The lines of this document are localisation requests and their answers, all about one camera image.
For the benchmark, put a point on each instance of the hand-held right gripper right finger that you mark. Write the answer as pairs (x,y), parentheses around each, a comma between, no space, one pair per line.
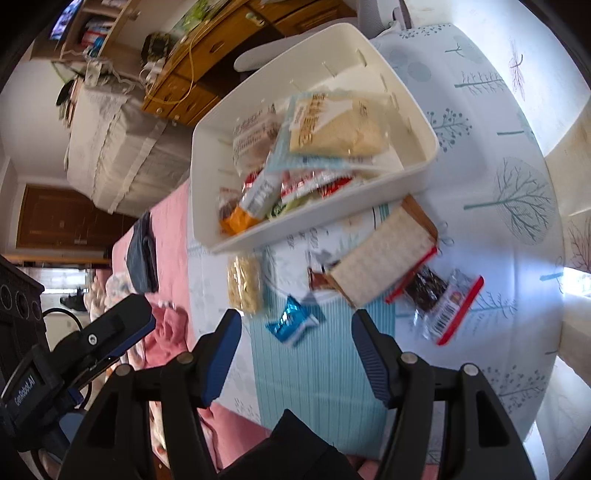
(371,360)

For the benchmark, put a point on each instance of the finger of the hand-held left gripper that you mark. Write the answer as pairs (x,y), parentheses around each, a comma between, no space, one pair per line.
(120,318)

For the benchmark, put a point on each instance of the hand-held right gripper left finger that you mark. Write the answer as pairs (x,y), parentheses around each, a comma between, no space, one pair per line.
(221,360)

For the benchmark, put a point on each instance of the blue foil snack packet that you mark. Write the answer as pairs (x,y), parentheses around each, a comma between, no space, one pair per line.
(295,321)

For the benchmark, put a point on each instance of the orange white bar packet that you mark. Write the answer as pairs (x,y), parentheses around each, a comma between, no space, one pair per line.
(261,194)

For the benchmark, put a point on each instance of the red white snack packet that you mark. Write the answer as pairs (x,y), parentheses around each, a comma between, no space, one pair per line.
(300,182)

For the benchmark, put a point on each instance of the light blue snack packet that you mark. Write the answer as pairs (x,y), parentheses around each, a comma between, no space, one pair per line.
(284,157)

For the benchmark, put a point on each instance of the white plastic bin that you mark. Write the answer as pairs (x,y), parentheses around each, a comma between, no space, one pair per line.
(351,41)

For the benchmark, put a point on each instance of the white floral cloth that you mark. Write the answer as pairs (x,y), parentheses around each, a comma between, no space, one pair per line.
(115,286)

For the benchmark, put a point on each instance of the black shoe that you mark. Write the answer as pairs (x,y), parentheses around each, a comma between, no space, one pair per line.
(74,300)

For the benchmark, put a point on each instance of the blue jeans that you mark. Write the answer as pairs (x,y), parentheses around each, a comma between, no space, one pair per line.
(141,258)

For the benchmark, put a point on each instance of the pink blanket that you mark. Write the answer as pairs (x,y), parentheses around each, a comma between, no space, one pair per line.
(221,429)

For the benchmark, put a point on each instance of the clear small biscuit packet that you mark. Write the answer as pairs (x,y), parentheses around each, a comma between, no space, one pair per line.
(244,286)

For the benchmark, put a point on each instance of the clear red-edged snack packet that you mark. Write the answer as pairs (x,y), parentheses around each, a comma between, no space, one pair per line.
(438,300)

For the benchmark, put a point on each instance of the brown chocolate bar packet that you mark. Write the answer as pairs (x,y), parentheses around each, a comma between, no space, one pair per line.
(318,277)

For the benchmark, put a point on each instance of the beige cracker packet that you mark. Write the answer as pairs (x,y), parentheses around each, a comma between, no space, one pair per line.
(383,258)

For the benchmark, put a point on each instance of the black cloth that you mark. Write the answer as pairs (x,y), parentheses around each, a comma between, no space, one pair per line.
(295,447)

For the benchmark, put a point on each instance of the brown wooden door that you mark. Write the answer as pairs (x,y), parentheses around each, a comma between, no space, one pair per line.
(55,217)

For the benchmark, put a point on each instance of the dark brown snack packet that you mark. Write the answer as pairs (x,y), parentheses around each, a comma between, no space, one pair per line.
(226,203)

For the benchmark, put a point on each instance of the white lace furniture cover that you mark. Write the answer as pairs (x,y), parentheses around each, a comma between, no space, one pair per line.
(115,147)

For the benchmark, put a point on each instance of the clear brown cake packet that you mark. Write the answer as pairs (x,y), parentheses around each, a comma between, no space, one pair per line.
(254,138)

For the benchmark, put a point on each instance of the printed tablecloth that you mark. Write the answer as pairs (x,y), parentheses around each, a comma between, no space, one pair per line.
(461,152)

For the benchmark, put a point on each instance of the white power strip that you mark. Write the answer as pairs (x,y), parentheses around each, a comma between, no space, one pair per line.
(92,69)

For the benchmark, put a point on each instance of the black patterned bag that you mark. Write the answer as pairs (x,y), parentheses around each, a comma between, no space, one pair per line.
(154,46)

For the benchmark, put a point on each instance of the row of books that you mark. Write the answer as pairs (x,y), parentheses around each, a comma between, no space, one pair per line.
(94,32)

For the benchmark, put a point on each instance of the wooden desk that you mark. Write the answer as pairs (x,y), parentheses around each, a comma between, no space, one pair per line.
(221,41)

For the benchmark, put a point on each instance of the wooden bookshelf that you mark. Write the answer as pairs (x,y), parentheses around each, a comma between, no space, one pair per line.
(120,18)

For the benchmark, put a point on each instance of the grey office chair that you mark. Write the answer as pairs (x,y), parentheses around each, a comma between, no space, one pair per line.
(263,53)

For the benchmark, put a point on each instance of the small monitor screen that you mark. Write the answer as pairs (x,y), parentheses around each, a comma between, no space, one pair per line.
(64,18)

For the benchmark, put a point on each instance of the green printed paper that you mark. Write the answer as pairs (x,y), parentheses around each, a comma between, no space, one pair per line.
(198,14)

